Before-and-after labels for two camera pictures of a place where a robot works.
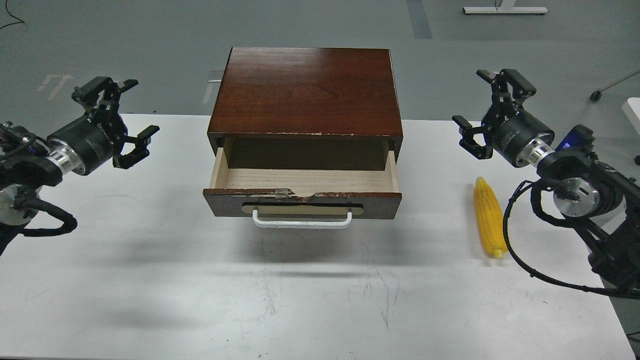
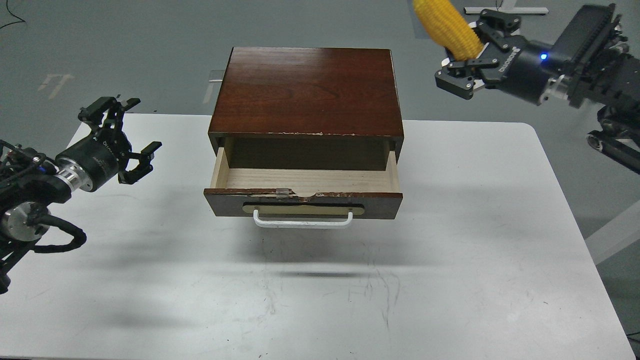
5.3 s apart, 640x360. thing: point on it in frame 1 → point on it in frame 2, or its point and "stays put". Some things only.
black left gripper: x=97 y=136 → x=90 y=164
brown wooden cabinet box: x=304 y=108 stays put
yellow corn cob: x=489 y=213 → x=448 y=27
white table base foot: x=505 y=10 stays put
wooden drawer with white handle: x=305 y=198 stays put
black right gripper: x=510 y=127 → x=531 y=70
